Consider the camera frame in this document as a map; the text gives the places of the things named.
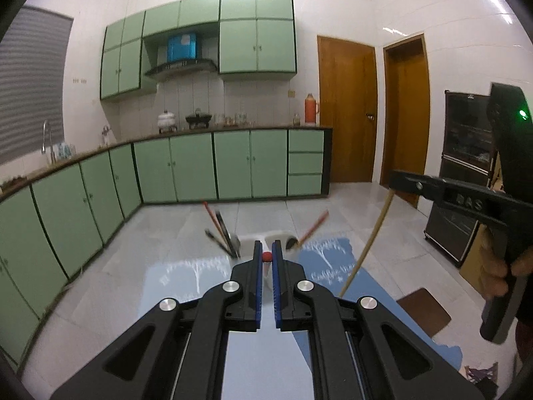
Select person's right hand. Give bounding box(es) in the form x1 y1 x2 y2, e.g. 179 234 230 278
479 247 533 302

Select blue printed tablecloth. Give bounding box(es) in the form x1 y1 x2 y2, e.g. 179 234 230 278
142 237 464 400

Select patterned cloth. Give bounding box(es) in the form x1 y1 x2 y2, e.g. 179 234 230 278
463 362 501 385

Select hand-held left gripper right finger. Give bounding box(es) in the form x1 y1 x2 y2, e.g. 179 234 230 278
272 238 486 400

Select range hood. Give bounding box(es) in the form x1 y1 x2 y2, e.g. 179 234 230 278
143 58 220 83

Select white lidded pot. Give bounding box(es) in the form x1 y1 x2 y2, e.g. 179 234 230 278
157 110 176 133

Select wooden door with handle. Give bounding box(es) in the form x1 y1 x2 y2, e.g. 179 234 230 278
317 35 379 184

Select red thermos flask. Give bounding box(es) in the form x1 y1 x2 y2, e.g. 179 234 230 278
304 93 321 126

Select black oven cabinet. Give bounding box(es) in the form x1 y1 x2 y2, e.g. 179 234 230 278
424 89 507 268

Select glasses beside sink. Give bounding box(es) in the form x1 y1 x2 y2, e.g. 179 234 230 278
53 142 77 161

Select brown wooden stool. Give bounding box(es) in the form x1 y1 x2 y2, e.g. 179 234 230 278
395 287 452 338

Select blue box above hood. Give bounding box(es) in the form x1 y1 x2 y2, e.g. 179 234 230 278
167 33 198 62

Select chrome sink faucet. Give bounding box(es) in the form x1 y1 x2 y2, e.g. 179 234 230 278
41 119 57 166

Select grey window blind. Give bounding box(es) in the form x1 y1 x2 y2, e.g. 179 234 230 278
0 6 75 166

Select green wall kitchen cabinets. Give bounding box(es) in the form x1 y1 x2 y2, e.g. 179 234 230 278
100 0 298 101

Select red-handled wooden chopstick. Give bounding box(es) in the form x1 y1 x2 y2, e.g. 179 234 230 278
202 201 231 256

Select white plastic cup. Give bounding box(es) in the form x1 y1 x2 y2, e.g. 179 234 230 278
271 231 301 256
237 234 269 278

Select plain wooden chopstick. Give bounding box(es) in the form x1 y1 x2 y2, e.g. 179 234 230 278
338 189 395 298

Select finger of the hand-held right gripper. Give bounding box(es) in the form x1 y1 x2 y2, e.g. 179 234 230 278
390 169 449 208

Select green base kitchen cabinets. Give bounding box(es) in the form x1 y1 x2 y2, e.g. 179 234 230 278
0 127 334 369

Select black wok on stove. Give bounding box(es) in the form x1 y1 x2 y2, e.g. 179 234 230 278
185 110 213 130

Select black chopstick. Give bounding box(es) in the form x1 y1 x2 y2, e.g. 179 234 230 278
205 229 237 258
214 212 241 258

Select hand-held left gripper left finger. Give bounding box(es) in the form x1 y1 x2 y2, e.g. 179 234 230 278
50 238 264 400

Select row of glass jars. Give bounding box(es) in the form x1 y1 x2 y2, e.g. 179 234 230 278
214 112 251 128

